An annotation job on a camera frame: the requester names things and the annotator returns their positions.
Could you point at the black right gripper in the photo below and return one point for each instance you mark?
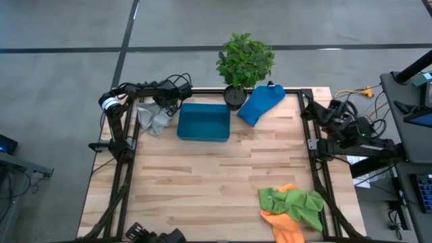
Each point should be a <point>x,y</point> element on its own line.
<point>334,116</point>

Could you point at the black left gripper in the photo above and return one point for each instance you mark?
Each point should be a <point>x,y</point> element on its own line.
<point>168,94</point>

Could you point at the grey microfiber towel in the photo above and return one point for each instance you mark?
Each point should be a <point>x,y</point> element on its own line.
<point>152,119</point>

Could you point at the blue microfiber towel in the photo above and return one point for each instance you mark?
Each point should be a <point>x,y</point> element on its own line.
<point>260,103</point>

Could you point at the green microfiber towel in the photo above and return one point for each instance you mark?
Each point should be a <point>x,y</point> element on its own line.
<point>293,204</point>

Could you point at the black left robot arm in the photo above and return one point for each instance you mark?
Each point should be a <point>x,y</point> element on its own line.
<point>114,125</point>

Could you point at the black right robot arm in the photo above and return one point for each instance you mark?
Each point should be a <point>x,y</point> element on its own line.
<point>364,148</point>

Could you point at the orange microfiber towel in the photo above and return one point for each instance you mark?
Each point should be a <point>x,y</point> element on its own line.
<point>283,227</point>

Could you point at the teal plastic bin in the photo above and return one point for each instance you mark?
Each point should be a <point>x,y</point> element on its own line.
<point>202,123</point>

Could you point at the potted green leafy plant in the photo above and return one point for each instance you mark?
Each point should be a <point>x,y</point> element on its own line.
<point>244,64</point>

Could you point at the dark laptop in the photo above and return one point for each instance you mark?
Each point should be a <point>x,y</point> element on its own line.
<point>418,118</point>

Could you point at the dark grey side desk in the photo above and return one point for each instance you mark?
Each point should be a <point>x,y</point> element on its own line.
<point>415,145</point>

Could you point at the small teal box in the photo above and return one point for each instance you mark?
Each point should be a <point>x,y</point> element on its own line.
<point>422,80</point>

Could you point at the black bulky device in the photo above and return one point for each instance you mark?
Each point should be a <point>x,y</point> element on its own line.
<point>141,234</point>

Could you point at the black power strip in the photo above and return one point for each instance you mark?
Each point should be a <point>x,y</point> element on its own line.
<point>400,216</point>

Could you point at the black keyboard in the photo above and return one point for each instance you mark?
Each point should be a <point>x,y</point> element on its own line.
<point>426,192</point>

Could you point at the grey side table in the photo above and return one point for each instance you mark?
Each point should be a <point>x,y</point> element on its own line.
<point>20,165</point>

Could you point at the dark device with blue light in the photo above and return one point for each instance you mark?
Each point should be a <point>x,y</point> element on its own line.
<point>6,145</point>

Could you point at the black aluminium table frame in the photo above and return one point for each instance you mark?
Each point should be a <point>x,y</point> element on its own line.
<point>209,90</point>

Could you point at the black round post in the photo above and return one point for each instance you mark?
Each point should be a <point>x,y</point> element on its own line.
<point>415,67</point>

